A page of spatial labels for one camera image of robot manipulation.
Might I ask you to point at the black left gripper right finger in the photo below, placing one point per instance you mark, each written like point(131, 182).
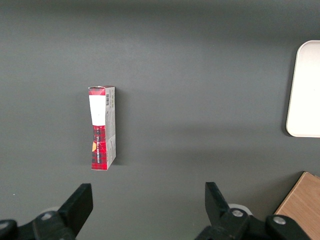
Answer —
point(222, 220)

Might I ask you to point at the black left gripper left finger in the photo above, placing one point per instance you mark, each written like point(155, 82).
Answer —
point(75, 212)

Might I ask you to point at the beige plastic tray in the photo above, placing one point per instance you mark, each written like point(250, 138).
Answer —
point(306, 92)

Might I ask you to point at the red plaid cardboard box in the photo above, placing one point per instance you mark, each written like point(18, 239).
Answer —
point(102, 140)

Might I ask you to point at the wooden drawer cabinet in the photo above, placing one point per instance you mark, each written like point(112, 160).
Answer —
point(302, 202)

